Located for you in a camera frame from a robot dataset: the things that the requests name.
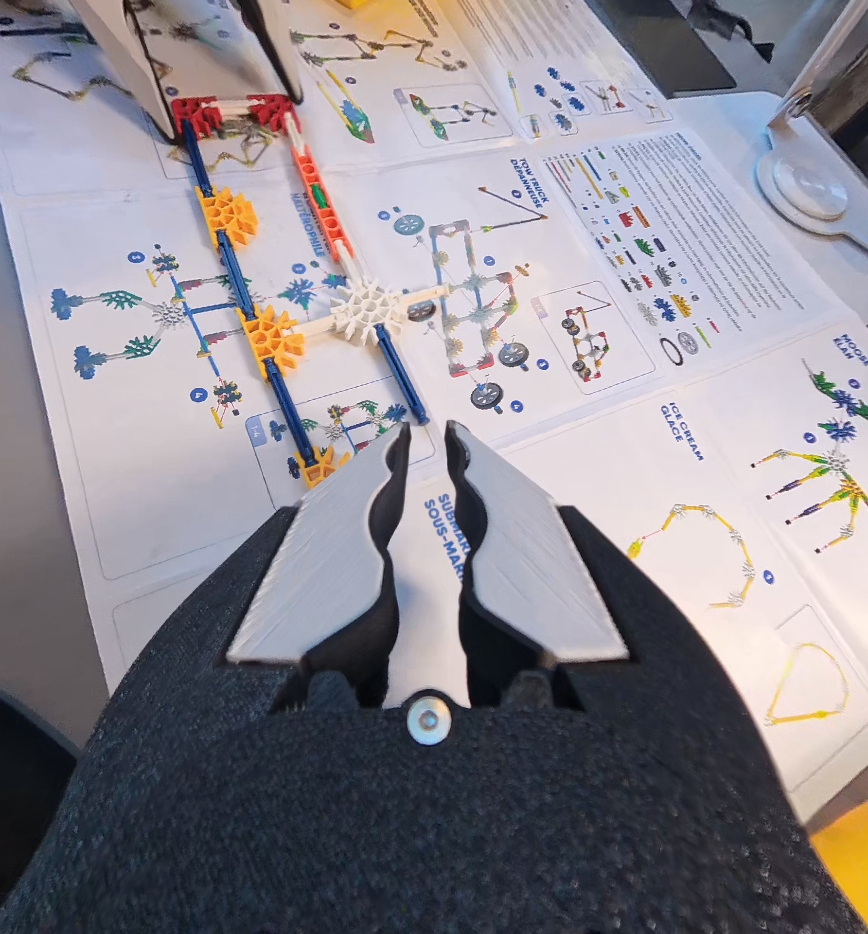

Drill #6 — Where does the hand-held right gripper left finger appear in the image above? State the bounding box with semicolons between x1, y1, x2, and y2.
226;422;413;707

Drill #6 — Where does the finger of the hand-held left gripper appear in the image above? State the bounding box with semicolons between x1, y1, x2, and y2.
68;0;181;143
238;0;307;105

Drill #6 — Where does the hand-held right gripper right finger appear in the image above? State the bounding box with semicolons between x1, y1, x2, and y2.
444;419;630;707

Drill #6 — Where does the red toy connector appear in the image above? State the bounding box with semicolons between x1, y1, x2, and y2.
248;93;302;134
171;96;223;141

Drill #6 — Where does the yellow toy connector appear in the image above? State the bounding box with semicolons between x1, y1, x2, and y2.
295;445;351;488
195;186;260;249
240;305;307;380

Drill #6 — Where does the blue toy rod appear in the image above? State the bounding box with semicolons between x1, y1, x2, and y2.
265;365;317;462
182;127;214;197
217;232;258;318
375;324;431;426

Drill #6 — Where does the orange toy bar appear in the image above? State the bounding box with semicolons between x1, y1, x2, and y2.
290;144;354;260

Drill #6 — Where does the white snowflake connector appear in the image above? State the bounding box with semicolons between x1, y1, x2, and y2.
329;279;409;345

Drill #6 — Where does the white instruction sheet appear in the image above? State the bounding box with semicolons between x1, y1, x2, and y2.
0;0;868;826

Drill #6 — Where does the dark rounded object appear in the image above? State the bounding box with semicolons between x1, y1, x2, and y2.
0;679;81;934

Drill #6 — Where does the white document stand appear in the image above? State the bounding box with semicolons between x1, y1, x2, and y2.
667;0;868;325

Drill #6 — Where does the black cable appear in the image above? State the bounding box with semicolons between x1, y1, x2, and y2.
685;0;778;63

